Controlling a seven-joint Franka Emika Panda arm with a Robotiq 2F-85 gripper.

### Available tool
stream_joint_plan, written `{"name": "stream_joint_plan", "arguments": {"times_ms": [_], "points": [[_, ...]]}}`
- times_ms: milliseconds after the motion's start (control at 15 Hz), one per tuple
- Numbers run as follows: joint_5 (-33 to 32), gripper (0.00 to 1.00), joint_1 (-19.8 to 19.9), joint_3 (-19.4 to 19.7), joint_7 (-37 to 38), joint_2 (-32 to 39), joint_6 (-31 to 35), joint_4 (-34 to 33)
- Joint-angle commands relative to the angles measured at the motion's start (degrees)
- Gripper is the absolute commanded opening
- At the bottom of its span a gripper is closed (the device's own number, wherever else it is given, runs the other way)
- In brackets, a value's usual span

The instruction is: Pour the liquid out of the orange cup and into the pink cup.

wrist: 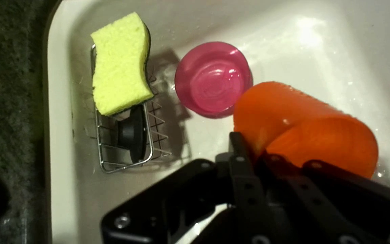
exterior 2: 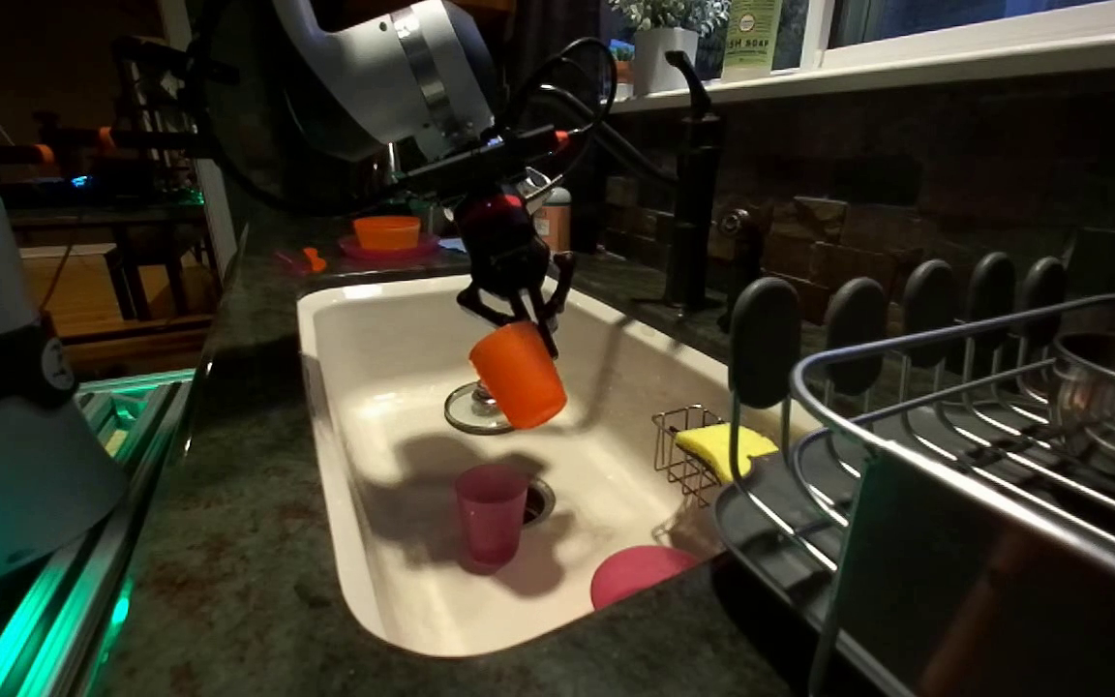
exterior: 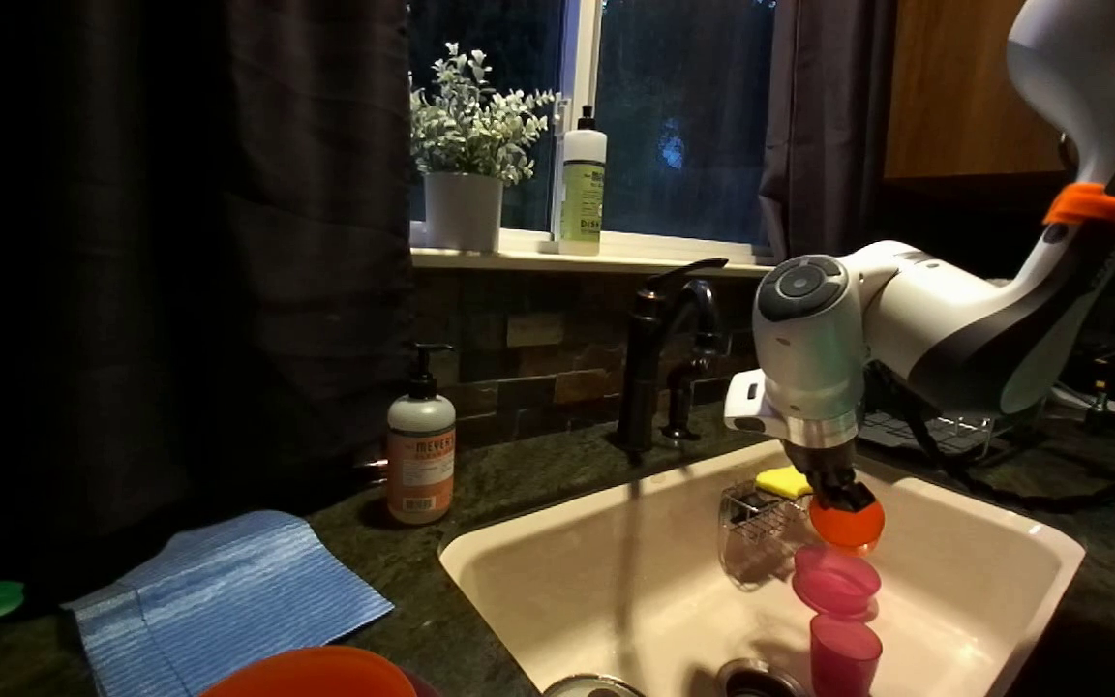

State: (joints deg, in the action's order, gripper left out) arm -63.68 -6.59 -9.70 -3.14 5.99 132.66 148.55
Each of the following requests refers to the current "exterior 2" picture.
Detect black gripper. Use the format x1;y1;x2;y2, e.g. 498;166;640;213
458;189;576;359

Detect orange plastic cup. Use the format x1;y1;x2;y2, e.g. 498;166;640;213
469;321;565;430

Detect white kitchen sink basin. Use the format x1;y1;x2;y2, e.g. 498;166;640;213
296;276;729;659

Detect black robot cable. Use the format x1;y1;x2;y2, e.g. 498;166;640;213
503;33;687;198

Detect black sink drain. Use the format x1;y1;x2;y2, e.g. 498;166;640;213
522;475;558;522

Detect grey dish drying rack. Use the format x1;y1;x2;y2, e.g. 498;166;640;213
715;253;1115;697

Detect white potted plant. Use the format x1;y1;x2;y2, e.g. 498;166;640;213
607;0;729;98

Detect yellow sponge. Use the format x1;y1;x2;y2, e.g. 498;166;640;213
677;423;777;484

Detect orange label soap dispenser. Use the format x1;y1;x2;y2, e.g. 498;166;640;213
533;184;573;254

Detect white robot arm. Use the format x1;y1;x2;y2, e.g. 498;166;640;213
185;0;582;350

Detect large pink cup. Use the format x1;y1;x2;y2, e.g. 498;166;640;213
589;547;691;606

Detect wire sponge caddy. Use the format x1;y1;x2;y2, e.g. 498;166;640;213
649;401;733;506

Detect dark bronze faucet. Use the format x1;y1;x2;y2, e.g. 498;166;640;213
666;49;724;315

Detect orange bowl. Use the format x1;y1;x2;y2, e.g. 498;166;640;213
352;213;420;254

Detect small pink cup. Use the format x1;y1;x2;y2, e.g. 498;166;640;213
451;463;525;565

